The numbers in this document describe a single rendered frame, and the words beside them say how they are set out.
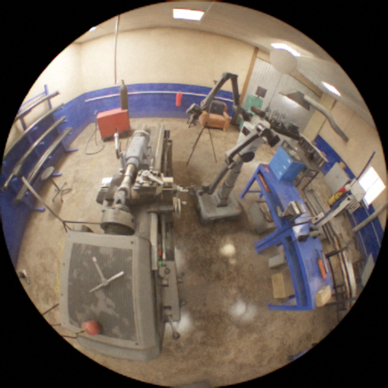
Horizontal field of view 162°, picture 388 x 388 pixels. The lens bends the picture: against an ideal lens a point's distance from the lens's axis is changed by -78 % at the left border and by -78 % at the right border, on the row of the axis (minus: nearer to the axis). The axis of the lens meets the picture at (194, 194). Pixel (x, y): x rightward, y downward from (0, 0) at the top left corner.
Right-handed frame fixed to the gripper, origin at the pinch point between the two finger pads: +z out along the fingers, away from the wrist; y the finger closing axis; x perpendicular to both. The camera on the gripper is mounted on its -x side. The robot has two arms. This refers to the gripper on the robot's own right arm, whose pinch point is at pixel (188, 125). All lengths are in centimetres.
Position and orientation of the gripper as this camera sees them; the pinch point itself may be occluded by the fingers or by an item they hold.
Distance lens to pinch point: 141.7
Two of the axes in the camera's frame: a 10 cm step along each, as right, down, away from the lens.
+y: 2.2, 7.9, -5.7
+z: -6.1, 5.6, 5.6
